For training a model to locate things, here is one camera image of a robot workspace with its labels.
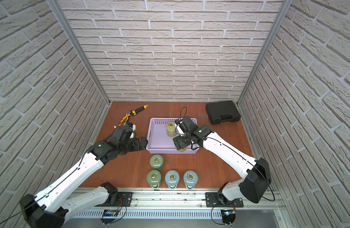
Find yellow-green canister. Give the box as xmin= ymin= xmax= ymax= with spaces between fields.
xmin=166 ymin=122 xmax=177 ymax=138
xmin=178 ymin=147 xmax=187 ymax=152

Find dark green canister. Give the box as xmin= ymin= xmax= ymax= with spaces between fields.
xmin=146 ymin=170 xmax=162 ymax=188
xmin=150 ymin=154 xmax=164 ymax=171

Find blue-grey canister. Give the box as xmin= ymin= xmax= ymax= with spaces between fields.
xmin=164 ymin=170 xmax=180 ymax=189
xmin=183 ymin=170 xmax=199 ymax=189

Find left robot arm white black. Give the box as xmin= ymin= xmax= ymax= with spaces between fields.
xmin=20 ymin=137 xmax=148 ymax=228

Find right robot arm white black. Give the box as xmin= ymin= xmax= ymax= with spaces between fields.
xmin=173 ymin=116 xmax=271 ymax=206

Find yellow black pliers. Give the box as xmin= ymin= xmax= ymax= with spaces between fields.
xmin=118 ymin=110 xmax=132 ymax=126

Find yellow black utility knife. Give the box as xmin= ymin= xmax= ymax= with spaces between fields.
xmin=130 ymin=105 xmax=148 ymax=116

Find black plastic tool case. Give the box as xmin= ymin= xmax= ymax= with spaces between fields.
xmin=205 ymin=100 xmax=241 ymax=125

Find left controller board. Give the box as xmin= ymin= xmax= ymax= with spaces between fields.
xmin=101 ymin=210 xmax=121 ymax=225

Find controller board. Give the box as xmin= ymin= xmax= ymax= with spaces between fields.
xmin=101 ymin=210 xmax=121 ymax=225
xmin=221 ymin=210 xmax=236 ymax=226

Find right controller board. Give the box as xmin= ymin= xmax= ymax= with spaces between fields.
xmin=221 ymin=210 xmax=236 ymax=226

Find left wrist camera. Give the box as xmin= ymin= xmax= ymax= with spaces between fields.
xmin=124 ymin=122 xmax=137 ymax=139

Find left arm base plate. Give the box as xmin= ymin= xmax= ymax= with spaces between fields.
xmin=98 ymin=192 xmax=133 ymax=207

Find aluminium front rail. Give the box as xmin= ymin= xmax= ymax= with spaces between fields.
xmin=69 ymin=188 xmax=292 ymax=228

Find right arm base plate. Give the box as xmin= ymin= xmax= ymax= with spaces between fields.
xmin=205 ymin=192 xmax=244 ymax=208

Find left aluminium corner post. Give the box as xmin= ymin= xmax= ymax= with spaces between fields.
xmin=47 ymin=0 xmax=110 ymax=106

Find aluminium corner post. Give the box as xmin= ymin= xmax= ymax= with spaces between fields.
xmin=237 ymin=0 xmax=293 ymax=106
xmin=47 ymin=0 xmax=110 ymax=106

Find right aluminium corner post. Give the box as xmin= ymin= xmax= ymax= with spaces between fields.
xmin=237 ymin=0 xmax=293 ymax=106

